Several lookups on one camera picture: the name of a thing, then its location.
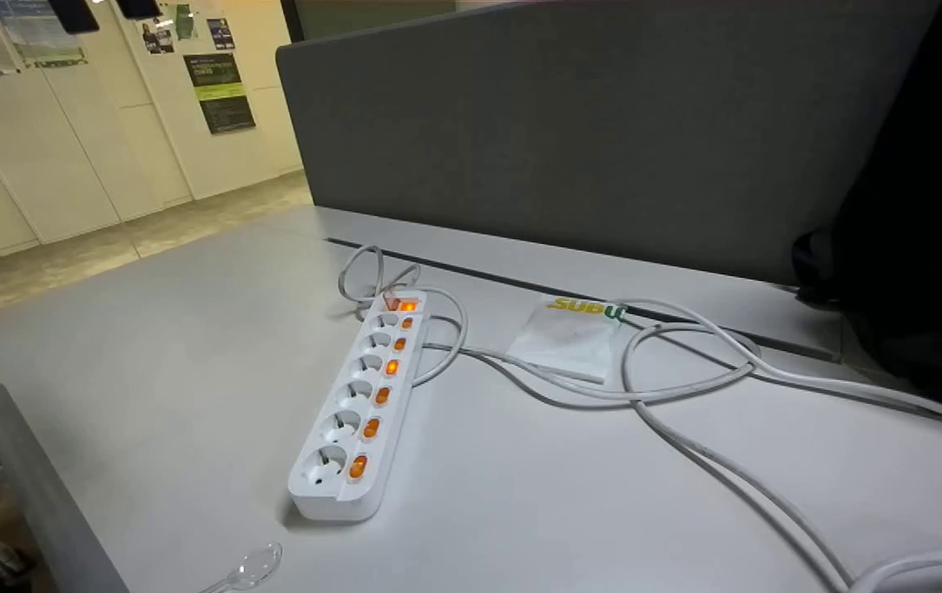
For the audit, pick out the white multi-socket power strip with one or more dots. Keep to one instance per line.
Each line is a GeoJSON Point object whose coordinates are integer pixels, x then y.
{"type": "Point", "coordinates": [345, 466]}

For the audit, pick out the grey desk divider panel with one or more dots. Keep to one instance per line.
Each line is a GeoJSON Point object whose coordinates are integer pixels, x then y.
{"type": "Point", "coordinates": [704, 132]}

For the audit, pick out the clear plastic piece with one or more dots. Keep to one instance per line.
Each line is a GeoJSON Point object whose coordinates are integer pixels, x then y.
{"type": "Point", "coordinates": [251, 571]}

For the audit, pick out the black office chair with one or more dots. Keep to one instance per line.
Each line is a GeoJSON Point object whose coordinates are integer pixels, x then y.
{"type": "Point", "coordinates": [881, 259]}

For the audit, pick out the green and black wall poster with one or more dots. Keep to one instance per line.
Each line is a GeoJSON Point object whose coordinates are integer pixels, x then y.
{"type": "Point", "coordinates": [219, 93]}

